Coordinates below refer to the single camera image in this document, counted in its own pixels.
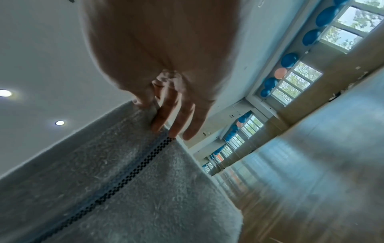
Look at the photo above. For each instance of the person's right hand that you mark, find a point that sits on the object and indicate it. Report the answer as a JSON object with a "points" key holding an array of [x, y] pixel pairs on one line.
{"points": [[165, 42]]}

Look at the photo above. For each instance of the grey terry towel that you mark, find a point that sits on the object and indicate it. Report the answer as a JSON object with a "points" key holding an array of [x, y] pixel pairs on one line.
{"points": [[150, 201]]}

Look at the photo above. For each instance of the row of blue pink balloons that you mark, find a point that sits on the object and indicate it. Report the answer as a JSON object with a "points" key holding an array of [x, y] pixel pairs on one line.
{"points": [[289, 59]]}

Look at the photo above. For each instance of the recessed ceiling light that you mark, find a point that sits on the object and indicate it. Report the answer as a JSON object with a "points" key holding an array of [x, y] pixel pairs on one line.
{"points": [[59, 123], [4, 93]]}

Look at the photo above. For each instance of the row of windows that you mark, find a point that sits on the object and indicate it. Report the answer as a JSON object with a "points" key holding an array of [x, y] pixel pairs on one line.
{"points": [[297, 83]]}

